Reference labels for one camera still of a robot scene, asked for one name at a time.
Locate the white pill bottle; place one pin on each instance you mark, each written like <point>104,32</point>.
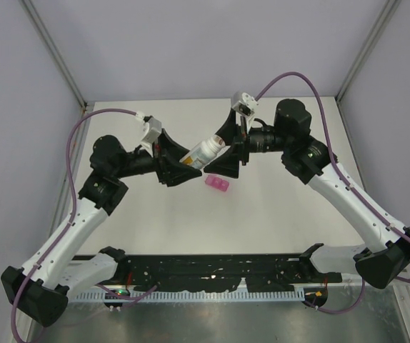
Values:
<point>204,152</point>

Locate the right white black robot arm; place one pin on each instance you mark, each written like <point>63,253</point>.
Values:
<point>385,252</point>

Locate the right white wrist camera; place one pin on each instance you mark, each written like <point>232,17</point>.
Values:
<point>245,103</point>

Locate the left side aluminium rail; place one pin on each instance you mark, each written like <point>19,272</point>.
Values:
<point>73,151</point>

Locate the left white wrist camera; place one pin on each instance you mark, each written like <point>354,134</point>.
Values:
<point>151,130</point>

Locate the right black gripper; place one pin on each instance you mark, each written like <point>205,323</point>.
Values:
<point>228,163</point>

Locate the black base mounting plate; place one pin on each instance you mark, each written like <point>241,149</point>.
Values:
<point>219,272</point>

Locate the pink weekly pill organizer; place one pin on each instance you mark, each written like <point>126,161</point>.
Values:
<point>217,182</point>

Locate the right aluminium corner post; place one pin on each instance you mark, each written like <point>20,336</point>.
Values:
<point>377,29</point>

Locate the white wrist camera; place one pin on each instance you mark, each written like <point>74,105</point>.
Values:
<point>151,130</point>
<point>245,103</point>

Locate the white slotted cable duct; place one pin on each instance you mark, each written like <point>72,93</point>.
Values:
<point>239,295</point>

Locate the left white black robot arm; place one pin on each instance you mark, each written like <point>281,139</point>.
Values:
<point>44,285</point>

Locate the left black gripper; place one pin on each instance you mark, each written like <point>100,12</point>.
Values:
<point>167,154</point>

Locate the left aluminium corner post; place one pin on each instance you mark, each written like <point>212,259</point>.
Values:
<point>53,50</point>

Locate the aluminium corner post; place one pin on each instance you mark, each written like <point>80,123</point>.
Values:
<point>377,29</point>
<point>53,50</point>

